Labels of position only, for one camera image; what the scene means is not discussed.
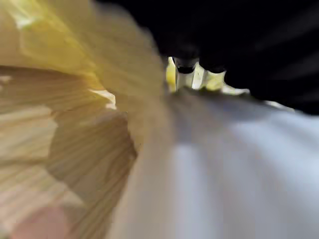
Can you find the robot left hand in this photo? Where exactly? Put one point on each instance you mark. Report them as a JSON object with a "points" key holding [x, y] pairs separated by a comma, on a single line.
{"points": [[236, 37]]}

